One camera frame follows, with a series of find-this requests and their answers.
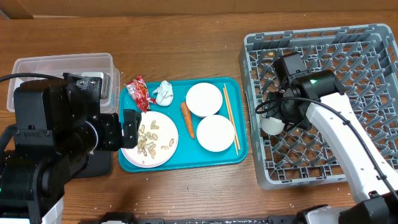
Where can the white cup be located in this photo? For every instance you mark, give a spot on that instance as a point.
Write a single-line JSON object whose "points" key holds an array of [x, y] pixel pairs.
{"points": [[272, 126]]}

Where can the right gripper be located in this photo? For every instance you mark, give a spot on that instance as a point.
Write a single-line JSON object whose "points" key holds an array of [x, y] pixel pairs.
{"points": [[274, 109]]}

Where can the teal plastic tray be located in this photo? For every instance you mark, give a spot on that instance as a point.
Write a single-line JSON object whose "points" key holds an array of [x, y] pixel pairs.
{"points": [[189, 153]]}

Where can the pink-rimmed white bowl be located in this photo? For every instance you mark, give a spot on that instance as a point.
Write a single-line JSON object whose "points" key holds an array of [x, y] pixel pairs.
{"points": [[214, 133]]}

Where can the grey plastic dish rack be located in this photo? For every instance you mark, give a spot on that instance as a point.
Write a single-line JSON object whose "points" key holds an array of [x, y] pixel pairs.
{"points": [[364, 58]]}

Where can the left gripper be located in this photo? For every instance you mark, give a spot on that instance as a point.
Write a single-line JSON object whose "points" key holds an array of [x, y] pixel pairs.
{"points": [[131, 127]]}

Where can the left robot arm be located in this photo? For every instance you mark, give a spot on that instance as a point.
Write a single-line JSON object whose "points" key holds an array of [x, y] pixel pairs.
{"points": [[58, 124]]}

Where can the pile of peanuts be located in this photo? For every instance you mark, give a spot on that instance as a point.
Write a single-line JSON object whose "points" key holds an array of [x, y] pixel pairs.
{"points": [[151, 142]]}

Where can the wooden chopstick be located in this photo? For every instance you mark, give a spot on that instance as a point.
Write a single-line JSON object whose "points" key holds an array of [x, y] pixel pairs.
{"points": [[231, 118], [229, 121]]}

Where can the red snack wrapper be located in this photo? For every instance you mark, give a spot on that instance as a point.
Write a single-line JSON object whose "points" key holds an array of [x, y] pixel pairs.
{"points": [[139, 92]]}

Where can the white plate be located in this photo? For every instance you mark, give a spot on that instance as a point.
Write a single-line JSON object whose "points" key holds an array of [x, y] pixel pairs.
{"points": [[167, 127]]}

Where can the orange carrot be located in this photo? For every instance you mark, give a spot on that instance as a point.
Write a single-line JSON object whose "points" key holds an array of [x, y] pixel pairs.
{"points": [[188, 119]]}

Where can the white tissue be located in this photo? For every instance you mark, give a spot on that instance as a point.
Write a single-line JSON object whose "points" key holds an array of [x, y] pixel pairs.
{"points": [[164, 94]]}

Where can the black plastic tray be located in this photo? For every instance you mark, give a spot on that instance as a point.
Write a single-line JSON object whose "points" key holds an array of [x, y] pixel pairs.
{"points": [[93, 165]]}

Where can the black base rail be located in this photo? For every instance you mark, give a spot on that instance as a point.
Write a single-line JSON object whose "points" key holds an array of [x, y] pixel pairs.
{"points": [[131, 218]]}

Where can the clear plastic bin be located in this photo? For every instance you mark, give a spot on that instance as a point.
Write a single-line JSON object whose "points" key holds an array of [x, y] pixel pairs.
{"points": [[57, 65]]}

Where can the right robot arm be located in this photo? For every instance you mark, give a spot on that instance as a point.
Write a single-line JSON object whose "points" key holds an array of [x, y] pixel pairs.
{"points": [[321, 100]]}

